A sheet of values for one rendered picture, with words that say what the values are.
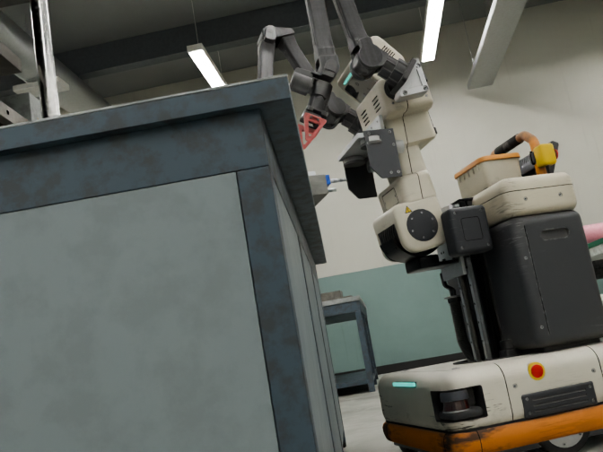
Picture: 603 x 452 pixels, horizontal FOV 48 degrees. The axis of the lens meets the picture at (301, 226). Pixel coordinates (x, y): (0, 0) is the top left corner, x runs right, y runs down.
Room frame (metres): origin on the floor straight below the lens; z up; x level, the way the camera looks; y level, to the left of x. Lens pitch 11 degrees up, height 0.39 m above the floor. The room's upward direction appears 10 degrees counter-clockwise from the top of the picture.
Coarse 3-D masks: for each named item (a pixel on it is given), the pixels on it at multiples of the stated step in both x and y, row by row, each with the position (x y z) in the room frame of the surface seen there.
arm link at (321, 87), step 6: (312, 78) 1.93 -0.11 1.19; (318, 84) 1.93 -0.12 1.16; (324, 84) 1.93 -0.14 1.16; (330, 84) 1.94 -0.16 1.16; (312, 90) 1.94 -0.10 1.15; (318, 90) 1.92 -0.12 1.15; (324, 90) 1.92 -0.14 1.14; (330, 90) 1.94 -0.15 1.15; (318, 96) 1.93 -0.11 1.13; (324, 96) 1.92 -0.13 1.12
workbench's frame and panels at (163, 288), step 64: (64, 128) 0.96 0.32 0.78; (128, 128) 0.97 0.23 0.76; (192, 128) 0.98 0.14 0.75; (256, 128) 0.97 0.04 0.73; (0, 192) 0.99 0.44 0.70; (64, 192) 0.98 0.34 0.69; (128, 192) 0.98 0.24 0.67; (192, 192) 0.98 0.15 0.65; (256, 192) 0.97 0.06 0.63; (0, 256) 0.99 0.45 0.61; (64, 256) 0.99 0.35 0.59; (128, 256) 0.98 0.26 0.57; (192, 256) 0.98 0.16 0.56; (256, 256) 0.97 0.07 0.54; (320, 256) 2.73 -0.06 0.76; (0, 320) 0.99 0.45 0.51; (64, 320) 0.99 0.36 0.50; (128, 320) 0.98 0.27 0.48; (192, 320) 0.98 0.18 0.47; (256, 320) 0.98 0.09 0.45; (320, 320) 2.27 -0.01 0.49; (0, 384) 0.99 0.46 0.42; (64, 384) 0.99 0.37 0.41; (128, 384) 0.98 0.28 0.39; (192, 384) 0.98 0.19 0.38; (256, 384) 0.98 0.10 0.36; (320, 384) 1.51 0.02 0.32; (0, 448) 0.99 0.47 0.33; (64, 448) 0.99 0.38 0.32; (128, 448) 0.98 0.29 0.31; (192, 448) 0.98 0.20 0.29; (256, 448) 0.98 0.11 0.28; (320, 448) 1.11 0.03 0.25
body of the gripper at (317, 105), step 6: (312, 96) 1.93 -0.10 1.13; (312, 102) 1.92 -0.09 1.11; (318, 102) 1.92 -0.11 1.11; (324, 102) 1.93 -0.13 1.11; (306, 108) 1.90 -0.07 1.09; (312, 108) 1.89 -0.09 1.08; (318, 108) 1.92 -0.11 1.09; (324, 108) 1.93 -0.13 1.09; (318, 114) 1.92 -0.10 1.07; (324, 114) 1.90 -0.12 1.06; (300, 120) 1.98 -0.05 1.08
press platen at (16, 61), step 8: (0, 48) 2.03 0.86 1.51; (8, 48) 2.09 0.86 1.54; (0, 56) 2.05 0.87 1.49; (8, 56) 2.08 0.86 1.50; (16, 56) 2.14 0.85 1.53; (0, 64) 2.09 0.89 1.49; (8, 64) 2.10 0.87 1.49; (16, 64) 2.14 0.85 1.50; (0, 72) 2.15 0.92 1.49; (8, 72) 2.16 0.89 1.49; (16, 72) 2.17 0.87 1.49
